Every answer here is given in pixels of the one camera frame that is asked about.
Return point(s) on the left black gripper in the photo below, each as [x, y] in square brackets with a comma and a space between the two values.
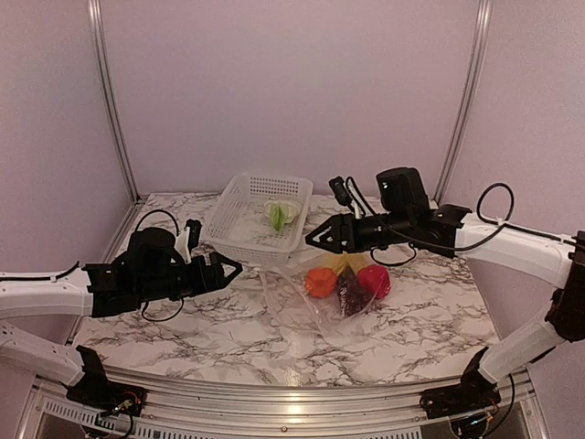
[217, 281]

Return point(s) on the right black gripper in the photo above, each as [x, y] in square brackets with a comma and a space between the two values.
[338, 222]

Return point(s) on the fake yellow fruit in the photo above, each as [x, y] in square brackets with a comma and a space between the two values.
[354, 261]

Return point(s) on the fake orange tomato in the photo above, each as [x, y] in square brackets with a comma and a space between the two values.
[320, 282]

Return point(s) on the fake white cauliflower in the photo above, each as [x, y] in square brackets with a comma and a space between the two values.
[281, 212]

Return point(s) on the clear zip top bag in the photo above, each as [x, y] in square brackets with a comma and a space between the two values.
[292, 307]

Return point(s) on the fake purple grapes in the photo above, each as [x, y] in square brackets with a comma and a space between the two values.
[353, 297]

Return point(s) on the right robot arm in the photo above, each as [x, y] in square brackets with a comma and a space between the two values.
[453, 231]

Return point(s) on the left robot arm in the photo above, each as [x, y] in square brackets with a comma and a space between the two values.
[156, 265]

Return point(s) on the fake red pepper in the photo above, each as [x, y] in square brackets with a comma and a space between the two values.
[376, 280]

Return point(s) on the white plastic basket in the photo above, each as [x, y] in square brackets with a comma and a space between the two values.
[239, 226]

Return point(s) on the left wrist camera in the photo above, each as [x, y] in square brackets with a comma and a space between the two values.
[188, 239]

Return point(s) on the left aluminium frame post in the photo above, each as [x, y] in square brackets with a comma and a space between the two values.
[99, 41]

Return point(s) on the aluminium frame post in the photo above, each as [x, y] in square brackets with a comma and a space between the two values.
[99, 41]
[470, 85]

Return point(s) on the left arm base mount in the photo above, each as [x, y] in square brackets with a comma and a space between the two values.
[94, 389]

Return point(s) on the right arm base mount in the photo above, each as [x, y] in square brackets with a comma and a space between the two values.
[472, 392]

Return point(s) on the aluminium front rail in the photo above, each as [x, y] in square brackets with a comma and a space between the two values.
[175, 408]

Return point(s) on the right aluminium frame post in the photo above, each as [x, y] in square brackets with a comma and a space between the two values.
[470, 85]

